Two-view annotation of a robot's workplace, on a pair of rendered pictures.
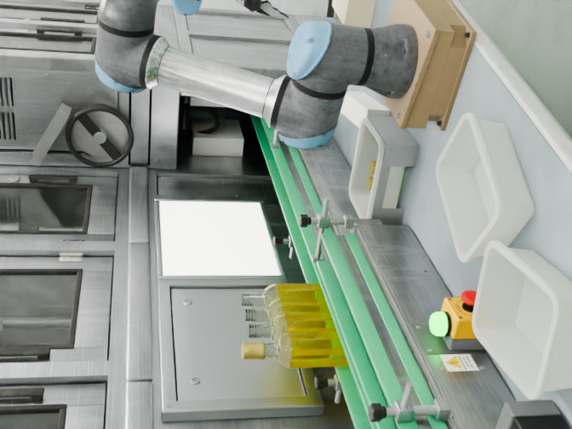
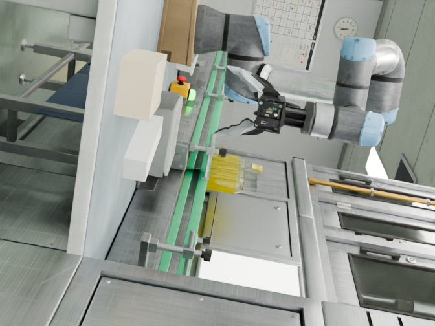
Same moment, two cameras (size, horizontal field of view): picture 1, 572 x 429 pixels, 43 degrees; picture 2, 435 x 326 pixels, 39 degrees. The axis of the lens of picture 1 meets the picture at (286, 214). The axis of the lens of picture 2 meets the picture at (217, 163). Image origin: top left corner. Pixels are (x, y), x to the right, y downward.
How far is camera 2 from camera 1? 331 cm
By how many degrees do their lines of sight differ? 126
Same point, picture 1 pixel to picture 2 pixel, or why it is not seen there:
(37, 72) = not seen: outside the picture
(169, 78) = not seen: hidden behind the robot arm
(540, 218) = not seen: hidden behind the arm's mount
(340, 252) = (207, 140)
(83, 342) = (342, 254)
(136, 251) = (320, 293)
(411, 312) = (193, 110)
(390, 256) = (182, 126)
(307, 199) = (182, 220)
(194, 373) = (277, 211)
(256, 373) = (241, 204)
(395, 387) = (217, 104)
